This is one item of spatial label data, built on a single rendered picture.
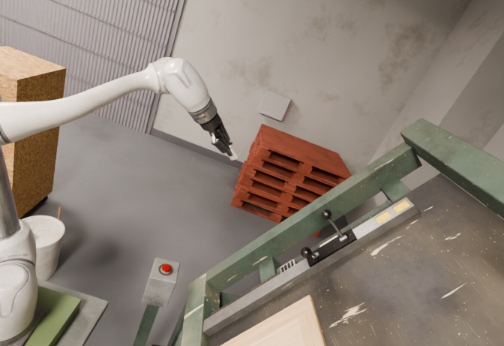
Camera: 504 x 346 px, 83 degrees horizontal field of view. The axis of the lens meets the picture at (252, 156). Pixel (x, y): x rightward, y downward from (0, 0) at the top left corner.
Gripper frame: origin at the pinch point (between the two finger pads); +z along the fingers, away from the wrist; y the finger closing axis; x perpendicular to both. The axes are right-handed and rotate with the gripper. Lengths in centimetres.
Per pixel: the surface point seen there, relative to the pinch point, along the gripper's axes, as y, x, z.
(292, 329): 55, 12, 32
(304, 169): -136, -4, 192
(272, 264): 26, 0, 49
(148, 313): 42, -65, 52
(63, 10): -315, -261, -23
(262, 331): 55, 0, 36
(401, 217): 25, 54, 25
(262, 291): 41, 0, 37
